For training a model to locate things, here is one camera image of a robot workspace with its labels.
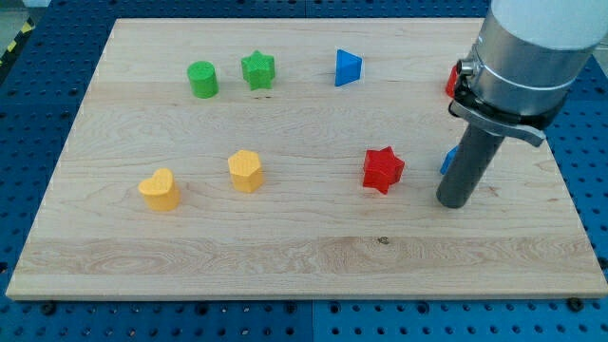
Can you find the green cylinder block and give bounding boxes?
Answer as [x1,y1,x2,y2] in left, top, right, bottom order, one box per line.
[187,61,219,99]

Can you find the yellow hexagon block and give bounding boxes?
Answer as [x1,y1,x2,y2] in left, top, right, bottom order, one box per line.
[228,150,264,193]

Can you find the light wooden board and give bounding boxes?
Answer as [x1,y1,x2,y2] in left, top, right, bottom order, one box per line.
[7,19,607,300]

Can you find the red block behind arm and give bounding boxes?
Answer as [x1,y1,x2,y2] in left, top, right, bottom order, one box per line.
[445,65,458,98]

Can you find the yellow heart block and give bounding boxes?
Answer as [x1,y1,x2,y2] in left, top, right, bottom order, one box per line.
[138,168,181,212]

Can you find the blue triangle block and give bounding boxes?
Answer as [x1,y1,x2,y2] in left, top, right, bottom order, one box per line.
[334,49,363,86]

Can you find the blue block behind tool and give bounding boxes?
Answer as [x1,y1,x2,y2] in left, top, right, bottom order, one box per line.
[440,145,459,175]

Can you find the red star block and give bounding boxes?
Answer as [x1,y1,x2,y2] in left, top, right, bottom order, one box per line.
[362,146,406,195]

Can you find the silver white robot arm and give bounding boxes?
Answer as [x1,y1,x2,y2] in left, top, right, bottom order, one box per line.
[449,0,607,147]

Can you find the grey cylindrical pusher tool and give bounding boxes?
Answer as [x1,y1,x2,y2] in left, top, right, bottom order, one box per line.
[436,124,504,209]

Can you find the green star block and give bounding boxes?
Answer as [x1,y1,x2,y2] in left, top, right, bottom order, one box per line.
[241,50,276,90]

